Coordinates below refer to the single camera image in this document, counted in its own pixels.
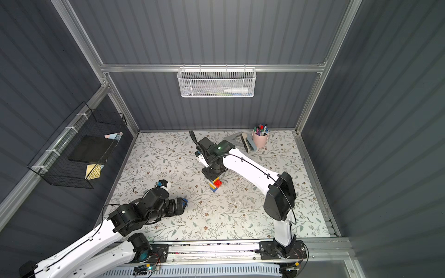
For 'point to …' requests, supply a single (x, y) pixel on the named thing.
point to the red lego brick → (218, 183)
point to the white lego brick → (213, 185)
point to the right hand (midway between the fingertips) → (210, 176)
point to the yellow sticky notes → (92, 171)
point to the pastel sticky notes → (115, 136)
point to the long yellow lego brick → (215, 180)
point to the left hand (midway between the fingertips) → (180, 207)
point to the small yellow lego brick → (212, 187)
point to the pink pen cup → (260, 134)
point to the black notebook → (93, 149)
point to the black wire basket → (52, 163)
